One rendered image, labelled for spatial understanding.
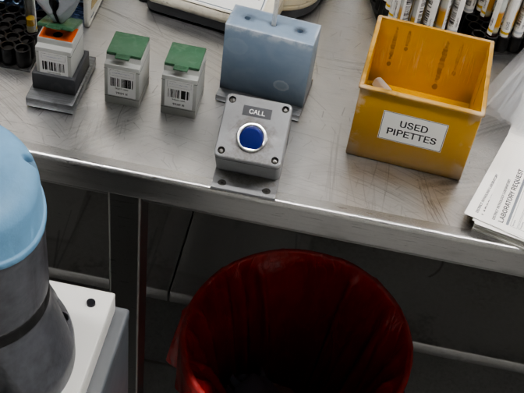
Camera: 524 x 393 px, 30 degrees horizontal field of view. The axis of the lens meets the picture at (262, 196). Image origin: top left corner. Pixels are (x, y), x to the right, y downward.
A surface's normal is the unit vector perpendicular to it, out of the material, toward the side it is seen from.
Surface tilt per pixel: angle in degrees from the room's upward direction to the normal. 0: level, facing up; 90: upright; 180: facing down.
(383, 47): 90
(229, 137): 30
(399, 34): 90
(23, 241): 87
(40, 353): 72
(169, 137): 0
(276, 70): 90
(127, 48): 0
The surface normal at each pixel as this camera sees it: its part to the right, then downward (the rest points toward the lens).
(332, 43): 0.11, -0.68
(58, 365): 0.90, 0.13
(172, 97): -0.17, 0.70
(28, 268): 0.85, 0.43
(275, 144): 0.00, -0.24
